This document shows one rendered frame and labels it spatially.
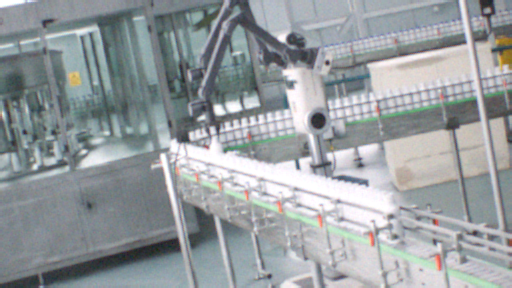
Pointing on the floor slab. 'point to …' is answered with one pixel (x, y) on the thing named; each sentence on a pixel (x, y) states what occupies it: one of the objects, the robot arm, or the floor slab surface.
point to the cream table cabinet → (383, 80)
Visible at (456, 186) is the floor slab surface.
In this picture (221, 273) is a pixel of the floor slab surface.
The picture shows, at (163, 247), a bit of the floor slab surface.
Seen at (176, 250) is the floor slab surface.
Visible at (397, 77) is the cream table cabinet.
